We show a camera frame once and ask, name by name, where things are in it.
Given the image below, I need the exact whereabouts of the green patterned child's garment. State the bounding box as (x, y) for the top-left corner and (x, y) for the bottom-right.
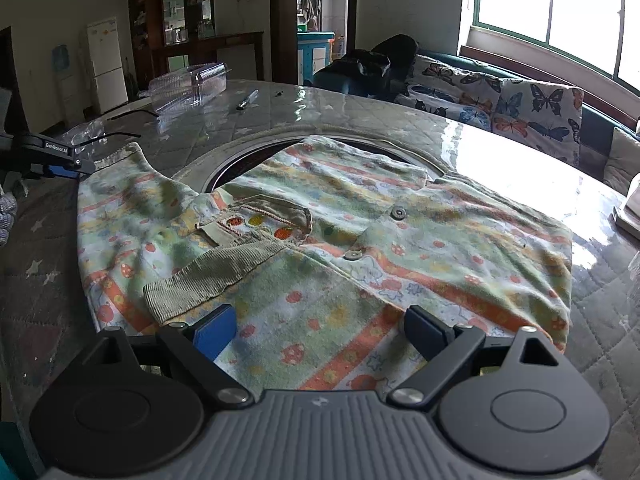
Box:
(77, 136), (572, 393)

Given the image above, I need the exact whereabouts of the white refrigerator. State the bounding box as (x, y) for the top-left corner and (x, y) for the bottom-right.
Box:
(86, 18), (128, 114)

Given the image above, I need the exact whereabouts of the round black induction cooktop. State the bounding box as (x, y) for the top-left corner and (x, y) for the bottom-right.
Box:
(204, 136), (448, 192)

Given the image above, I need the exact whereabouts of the clear plastic food container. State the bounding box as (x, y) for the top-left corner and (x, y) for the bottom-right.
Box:
(141, 63), (229, 115)

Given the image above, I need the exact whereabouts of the dark wooden shelf cabinet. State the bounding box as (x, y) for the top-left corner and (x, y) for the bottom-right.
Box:
(128, 0), (215, 90)

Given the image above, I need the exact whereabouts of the pink tissue pack far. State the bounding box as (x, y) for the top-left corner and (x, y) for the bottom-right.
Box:
(624, 174), (640, 217)

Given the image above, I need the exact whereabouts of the grey plain cushion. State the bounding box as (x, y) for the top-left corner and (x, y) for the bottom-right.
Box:
(603, 127), (640, 195)

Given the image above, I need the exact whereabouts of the blue white cabinet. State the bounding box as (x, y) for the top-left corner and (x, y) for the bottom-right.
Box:
(297, 32), (335, 84)

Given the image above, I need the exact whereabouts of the large butterfly print cushion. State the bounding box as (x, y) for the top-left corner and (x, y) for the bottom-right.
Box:
(491, 79), (584, 167)

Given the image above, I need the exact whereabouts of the long butterfly print cushion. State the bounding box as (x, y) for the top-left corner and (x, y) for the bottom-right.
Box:
(395, 54), (526, 131)

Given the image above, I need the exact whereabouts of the black clothing pile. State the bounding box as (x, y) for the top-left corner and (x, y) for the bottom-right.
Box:
(304, 34), (419, 102)

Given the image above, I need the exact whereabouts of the black cable on table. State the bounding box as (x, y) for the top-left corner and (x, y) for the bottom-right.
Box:
(74, 108), (162, 149)

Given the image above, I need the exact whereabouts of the window with green frame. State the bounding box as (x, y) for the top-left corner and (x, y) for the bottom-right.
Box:
(473, 0), (639, 93)

